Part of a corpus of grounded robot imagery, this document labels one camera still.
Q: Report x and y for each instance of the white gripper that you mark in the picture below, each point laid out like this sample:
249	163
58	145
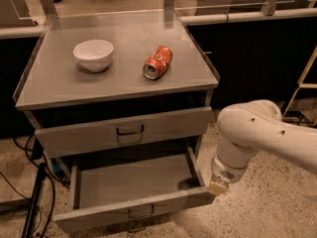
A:
225	172

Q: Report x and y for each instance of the grey drawer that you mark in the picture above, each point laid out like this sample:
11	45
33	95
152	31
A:
115	133
132	183

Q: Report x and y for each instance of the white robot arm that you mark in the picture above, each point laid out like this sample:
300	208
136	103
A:
250	127

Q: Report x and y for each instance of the grey top drawer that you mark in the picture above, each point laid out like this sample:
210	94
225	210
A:
115	133

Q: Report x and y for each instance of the grey metal drawer cabinet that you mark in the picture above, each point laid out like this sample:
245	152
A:
57	91

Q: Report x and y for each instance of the crushed orange soda can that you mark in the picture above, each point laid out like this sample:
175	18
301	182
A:
157	63

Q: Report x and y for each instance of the white ceramic bowl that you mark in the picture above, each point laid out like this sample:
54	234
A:
94	55

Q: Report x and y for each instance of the black metal floor bar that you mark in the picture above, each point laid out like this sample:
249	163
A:
32	210

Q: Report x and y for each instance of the yellow wheeled cart frame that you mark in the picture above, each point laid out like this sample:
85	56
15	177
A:
302	110

